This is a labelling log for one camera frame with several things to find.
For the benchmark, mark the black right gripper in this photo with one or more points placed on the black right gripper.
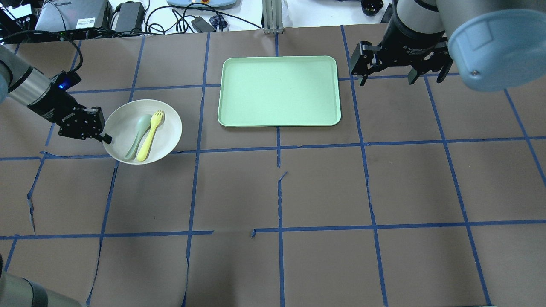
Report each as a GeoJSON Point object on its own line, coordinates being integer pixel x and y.
{"type": "Point", "coordinates": [405, 42]}

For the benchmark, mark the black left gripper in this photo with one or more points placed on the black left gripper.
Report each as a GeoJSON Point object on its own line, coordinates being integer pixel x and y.
{"type": "Point", "coordinates": [52, 105]}

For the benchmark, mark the white round plate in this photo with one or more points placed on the white round plate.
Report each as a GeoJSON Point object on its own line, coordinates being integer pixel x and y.
{"type": "Point", "coordinates": [121, 126]}

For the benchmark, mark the yellow plastic fork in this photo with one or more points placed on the yellow plastic fork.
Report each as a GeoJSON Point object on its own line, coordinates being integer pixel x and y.
{"type": "Point", "coordinates": [155, 122]}

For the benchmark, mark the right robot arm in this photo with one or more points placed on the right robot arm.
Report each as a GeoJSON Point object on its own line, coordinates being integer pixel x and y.
{"type": "Point", "coordinates": [495, 44]}

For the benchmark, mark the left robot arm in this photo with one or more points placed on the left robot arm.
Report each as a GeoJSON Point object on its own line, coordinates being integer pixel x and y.
{"type": "Point", "coordinates": [26, 84]}

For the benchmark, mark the teal plastic spoon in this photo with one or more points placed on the teal plastic spoon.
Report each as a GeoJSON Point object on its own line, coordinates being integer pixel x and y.
{"type": "Point", "coordinates": [142, 126]}

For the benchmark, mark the light green tray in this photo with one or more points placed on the light green tray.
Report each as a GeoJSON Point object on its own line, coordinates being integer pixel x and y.
{"type": "Point", "coordinates": [284, 91]}

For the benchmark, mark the black power adapter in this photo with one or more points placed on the black power adapter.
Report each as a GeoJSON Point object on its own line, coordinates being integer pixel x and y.
{"type": "Point", "coordinates": [130, 17]}

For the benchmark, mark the black computer box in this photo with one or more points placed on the black computer box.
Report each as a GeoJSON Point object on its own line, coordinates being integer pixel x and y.
{"type": "Point", "coordinates": [73, 15]}

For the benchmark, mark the blue teach pendant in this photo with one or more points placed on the blue teach pendant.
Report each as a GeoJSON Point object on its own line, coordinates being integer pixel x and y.
{"type": "Point", "coordinates": [205, 4]}

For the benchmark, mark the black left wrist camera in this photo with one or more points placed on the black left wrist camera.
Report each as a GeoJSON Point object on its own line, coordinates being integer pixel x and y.
{"type": "Point", "coordinates": [66, 79]}

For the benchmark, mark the aluminium frame post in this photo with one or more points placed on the aluminium frame post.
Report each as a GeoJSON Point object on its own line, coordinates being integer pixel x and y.
{"type": "Point", "coordinates": [272, 17]}

